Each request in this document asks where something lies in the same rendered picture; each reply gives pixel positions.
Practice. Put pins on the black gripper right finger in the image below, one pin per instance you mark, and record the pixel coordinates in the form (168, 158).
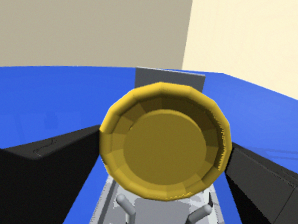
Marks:
(264, 192)

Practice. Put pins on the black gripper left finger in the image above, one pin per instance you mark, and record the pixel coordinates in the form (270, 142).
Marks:
(39, 181)

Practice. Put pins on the yellow plate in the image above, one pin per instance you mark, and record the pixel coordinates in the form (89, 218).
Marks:
(165, 141)

